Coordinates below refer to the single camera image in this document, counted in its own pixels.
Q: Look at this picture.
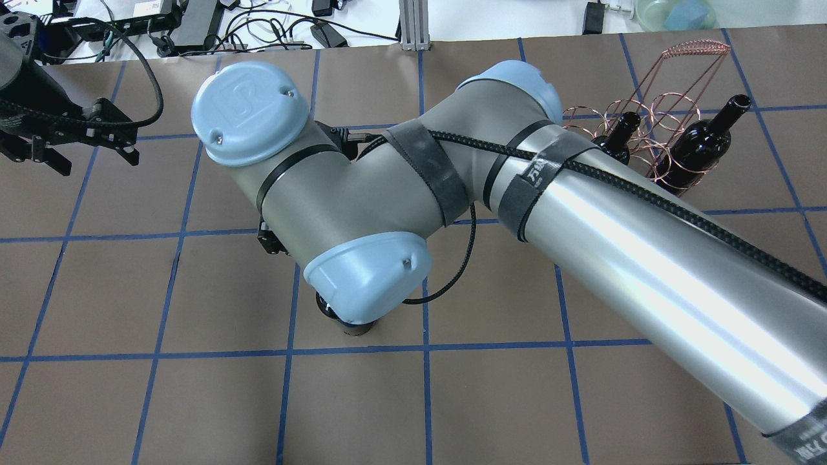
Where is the aluminium frame post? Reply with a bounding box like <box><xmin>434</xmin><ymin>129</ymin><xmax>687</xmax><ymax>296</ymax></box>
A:
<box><xmin>399</xmin><ymin>0</ymin><xmax>432</xmax><ymax>51</ymax></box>

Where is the copper wire wine basket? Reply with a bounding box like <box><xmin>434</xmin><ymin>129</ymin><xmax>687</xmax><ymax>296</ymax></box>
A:
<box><xmin>563</xmin><ymin>39</ymin><xmax>731</xmax><ymax>183</ymax></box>

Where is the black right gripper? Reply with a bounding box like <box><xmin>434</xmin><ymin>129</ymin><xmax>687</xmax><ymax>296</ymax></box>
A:
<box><xmin>257</xmin><ymin>218</ymin><xmax>291</xmax><ymax>256</ymax></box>

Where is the black braided left cable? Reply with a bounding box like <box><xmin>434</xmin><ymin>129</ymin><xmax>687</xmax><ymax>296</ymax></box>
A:
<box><xmin>0</xmin><ymin>17</ymin><xmax>165</xmax><ymax>130</ymax></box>

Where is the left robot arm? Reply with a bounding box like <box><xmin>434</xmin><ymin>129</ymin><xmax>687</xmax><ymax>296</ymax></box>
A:
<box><xmin>1</xmin><ymin>35</ymin><xmax>140</xmax><ymax>176</ymax></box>

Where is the black power adapter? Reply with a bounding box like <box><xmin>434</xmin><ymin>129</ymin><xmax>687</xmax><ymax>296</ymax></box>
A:
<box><xmin>309</xmin><ymin>23</ymin><xmax>349</xmax><ymax>49</ymax></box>

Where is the black braided right cable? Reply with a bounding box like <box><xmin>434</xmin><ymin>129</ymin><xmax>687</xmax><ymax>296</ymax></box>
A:
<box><xmin>355</xmin><ymin>129</ymin><xmax>827</xmax><ymax>305</ymax></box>

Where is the dark wine bottle in basket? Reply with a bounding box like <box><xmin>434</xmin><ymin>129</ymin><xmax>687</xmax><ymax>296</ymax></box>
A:
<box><xmin>591</xmin><ymin>112</ymin><xmax>641</xmax><ymax>167</ymax></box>

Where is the black braided cable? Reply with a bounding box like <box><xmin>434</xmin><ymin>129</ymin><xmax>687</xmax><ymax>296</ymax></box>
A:
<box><xmin>355</xmin><ymin>129</ymin><xmax>827</xmax><ymax>305</ymax></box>
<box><xmin>0</xmin><ymin>17</ymin><xmax>165</xmax><ymax>130</ymax></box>

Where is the blue foam block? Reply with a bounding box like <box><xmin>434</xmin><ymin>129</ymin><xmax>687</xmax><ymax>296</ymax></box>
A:
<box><xmin>664</xmin><ymin>1</ymin><xmax>712</xmax><ymax>30</ymax></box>

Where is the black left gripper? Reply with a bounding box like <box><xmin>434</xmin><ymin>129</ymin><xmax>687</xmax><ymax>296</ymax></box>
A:
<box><xmin>2</xmin><ymin>98</ymin><xmax>140</xmax><ymax>176</ymax></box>

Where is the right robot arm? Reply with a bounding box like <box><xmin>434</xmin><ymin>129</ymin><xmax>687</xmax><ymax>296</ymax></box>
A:
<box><xmin>191</xmin><ymin>61</ymin><xmax>826</xmax><ymax>464</ymax></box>

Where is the dark wine bottle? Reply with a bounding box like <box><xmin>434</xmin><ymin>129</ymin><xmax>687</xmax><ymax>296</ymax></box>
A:
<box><xmin>591</xmin><ymin>112</ymin><xmax>641</xmax><ymax>167</ymax></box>
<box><xmin>314</xmin><ymin>292</ymin><xmax>375</xmax><ymax>337</ymax></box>

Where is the green glass plate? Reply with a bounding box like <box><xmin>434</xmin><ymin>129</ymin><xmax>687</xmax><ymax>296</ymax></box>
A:
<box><xmin>634</xmin><ymin>1</ymin><xmax>716</xmax><ymax>32</ymax></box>

